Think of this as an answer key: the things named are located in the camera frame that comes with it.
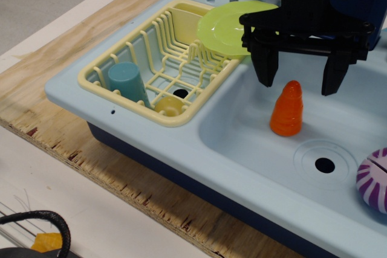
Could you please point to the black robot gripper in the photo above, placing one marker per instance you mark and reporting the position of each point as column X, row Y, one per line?
column 310, row 27

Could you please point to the orange toy carrot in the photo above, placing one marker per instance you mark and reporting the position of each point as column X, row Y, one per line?
column 286, row 119

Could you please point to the lime green plastic plate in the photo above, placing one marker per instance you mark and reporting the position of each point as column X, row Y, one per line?
column 219, row 29

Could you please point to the light blue toy sink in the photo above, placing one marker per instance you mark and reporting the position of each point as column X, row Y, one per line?
column 301, row 189

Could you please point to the purple white striped toy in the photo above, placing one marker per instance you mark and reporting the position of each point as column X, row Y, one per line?
column 371, row 180

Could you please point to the small yellow plastic cup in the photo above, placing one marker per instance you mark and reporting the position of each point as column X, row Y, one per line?
column 169, row 106

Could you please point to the cream plastic dish rack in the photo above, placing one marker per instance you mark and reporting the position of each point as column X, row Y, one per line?
column 169, row 56

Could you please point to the teal plastic cup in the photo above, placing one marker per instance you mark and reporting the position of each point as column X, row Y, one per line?
column 126, row 78

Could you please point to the plywood board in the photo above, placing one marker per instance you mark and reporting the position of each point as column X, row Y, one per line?
column 115, row 207

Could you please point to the yellow tape piece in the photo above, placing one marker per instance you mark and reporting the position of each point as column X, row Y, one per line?
column 44, row 242

